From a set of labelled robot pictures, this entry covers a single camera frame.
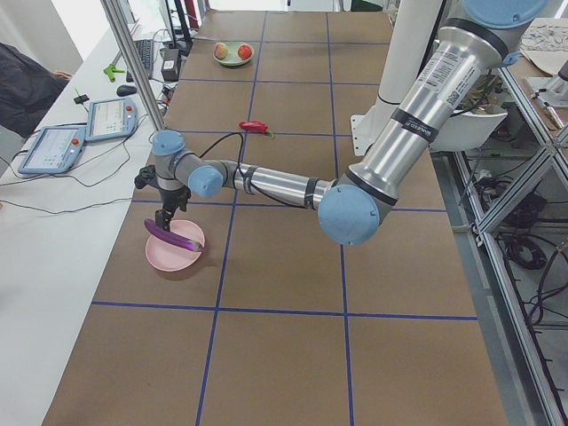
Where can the peach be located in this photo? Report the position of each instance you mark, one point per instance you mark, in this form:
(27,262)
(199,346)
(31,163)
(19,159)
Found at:
(220,51)

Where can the near teach pendant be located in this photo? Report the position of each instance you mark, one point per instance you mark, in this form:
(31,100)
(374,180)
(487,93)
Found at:
(55,150)

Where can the aluminium frame post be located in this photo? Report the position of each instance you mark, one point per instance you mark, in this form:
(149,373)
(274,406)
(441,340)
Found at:
(121,31)

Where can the far teach pendant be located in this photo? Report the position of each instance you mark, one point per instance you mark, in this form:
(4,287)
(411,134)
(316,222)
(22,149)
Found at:
(111,118)

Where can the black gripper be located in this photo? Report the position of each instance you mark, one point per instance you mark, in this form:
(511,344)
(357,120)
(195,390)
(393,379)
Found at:
(172,197)

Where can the teach pendant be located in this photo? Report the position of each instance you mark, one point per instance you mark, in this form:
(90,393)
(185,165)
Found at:
(111,118)
(55,150)

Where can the seated person in black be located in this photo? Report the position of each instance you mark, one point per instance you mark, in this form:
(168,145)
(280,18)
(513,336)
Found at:
(28,90)

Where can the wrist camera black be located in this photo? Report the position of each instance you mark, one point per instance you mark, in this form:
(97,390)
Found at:
(146,177)

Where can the white chair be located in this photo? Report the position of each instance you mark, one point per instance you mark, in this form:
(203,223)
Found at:
(469,130)

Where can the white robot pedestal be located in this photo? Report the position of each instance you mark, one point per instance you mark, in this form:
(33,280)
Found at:
(415,29)

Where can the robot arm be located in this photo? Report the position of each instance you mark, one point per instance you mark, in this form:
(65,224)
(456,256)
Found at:
(437,52)

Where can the purple eggplant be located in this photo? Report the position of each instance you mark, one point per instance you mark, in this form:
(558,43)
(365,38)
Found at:
(172,238)

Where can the red apple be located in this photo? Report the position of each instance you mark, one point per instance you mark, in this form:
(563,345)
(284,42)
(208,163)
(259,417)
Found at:
(245,52)

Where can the red chili pepper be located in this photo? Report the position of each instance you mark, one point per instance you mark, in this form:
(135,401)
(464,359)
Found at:
(256,127)

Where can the green clamp tool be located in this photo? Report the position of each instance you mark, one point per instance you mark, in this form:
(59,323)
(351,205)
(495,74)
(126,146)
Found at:
(111,71)

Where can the green plate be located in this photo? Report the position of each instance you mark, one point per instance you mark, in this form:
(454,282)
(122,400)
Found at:
(232,59)

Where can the black computer mouse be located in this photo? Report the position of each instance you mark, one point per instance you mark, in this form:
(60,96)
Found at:
(126,90)

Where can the pink plate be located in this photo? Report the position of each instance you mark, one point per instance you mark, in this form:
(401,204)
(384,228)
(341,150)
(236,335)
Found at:
(169,258)

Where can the black keyboard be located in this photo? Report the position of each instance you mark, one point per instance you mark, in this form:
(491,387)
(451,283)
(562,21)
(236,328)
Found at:
(145,52)

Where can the black power adapter box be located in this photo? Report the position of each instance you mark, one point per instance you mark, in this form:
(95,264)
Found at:
(171,61)

